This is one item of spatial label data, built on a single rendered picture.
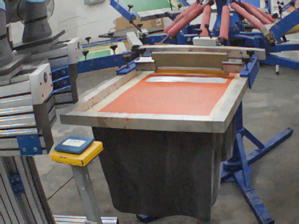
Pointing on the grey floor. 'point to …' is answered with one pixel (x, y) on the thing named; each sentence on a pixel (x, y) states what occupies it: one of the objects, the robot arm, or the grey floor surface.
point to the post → (83, 178)
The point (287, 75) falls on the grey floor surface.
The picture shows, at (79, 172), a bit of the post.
